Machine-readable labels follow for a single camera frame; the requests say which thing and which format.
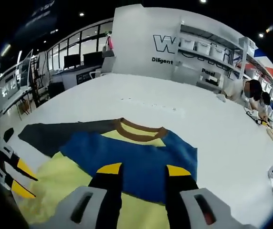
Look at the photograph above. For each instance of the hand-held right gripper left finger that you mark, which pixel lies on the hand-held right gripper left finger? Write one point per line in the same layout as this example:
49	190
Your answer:
110	190

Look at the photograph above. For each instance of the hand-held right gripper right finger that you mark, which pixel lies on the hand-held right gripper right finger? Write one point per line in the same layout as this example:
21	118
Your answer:
179	188

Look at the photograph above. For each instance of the yellow garment with brown collar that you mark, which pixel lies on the yellow garment with brown collar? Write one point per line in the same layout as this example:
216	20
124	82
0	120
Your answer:
138	155

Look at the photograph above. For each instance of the small black object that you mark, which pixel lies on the small black object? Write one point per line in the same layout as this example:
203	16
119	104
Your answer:
8	134

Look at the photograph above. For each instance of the white table outlet panel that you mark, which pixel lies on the white table outlet panel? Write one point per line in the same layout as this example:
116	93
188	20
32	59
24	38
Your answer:
150	105

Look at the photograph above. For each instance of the small white cloth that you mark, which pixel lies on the small white cloth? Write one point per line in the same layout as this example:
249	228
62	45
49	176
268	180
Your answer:
220	97

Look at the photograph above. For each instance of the black monitor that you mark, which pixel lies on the black monitor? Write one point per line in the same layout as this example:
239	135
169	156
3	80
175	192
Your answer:
71	61
93	58

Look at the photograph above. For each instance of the dark hanging banner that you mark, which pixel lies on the dark hanging banner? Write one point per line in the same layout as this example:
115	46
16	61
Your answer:
42	16

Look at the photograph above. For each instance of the white chair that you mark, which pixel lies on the white chair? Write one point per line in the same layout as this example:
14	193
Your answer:
106	65

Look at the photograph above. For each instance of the grey shelf rack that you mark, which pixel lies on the grey shelf rack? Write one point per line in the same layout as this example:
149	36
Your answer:
212	62

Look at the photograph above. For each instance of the white shelf with boxes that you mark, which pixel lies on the white shelf with boxes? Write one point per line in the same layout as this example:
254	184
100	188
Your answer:
269	81

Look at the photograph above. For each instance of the white storage bin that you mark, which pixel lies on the white storage bin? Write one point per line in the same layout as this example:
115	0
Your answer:
188	44
203	47
217	52

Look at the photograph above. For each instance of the white lettered partition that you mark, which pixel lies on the white lettered partition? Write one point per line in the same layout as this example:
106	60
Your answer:
136	40

